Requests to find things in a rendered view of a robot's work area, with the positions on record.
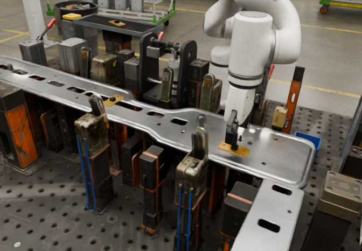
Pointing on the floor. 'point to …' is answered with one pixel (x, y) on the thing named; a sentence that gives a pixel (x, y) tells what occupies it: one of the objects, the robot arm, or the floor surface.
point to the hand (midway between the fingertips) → (236, 132)
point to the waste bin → (85, 8)
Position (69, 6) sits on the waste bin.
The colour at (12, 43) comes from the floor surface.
